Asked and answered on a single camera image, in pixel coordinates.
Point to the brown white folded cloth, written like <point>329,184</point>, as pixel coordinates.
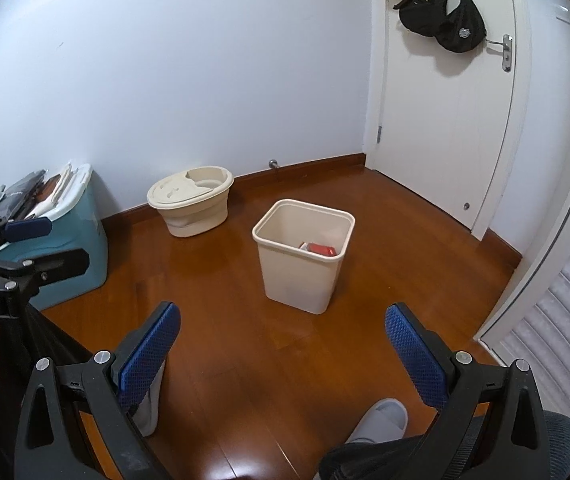
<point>52,191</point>

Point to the white light switch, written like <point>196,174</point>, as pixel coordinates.
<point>563,13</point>

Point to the white storage box lid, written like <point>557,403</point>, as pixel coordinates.
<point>77,185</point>

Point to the black shoulder bag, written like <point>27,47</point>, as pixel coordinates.
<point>457,25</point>

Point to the blue storage box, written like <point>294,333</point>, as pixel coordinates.
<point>85,255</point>

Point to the red packet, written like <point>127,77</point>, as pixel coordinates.
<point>324,250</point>

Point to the beige mop bucket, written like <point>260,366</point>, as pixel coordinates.
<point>190,205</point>

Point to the black folded cloth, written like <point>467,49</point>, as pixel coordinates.
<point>20,192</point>

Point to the white room door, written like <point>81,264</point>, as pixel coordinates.
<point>440,135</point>

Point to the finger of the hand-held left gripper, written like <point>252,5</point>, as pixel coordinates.
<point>30,229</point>
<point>60,262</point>

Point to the small white packet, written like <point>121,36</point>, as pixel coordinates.
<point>304,246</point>

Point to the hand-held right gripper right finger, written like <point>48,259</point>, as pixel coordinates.
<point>415,355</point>

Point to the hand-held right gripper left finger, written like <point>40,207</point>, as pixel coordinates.
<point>147,355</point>

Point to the metal wall doorstop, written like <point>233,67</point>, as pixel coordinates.
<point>273,163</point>

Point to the grey slipper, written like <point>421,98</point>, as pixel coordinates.
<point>147,410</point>
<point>380,420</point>

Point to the person's dark trouser leg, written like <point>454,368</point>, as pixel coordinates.
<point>355,462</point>

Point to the metal door hinge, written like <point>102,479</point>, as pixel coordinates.
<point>378,135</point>

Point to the white louvered wardrobe door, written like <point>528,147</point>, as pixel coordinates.
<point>565,320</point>

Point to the white door frame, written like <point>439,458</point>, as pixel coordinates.
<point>550,185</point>

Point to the beige plastic trash bin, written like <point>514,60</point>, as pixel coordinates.
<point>295,275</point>

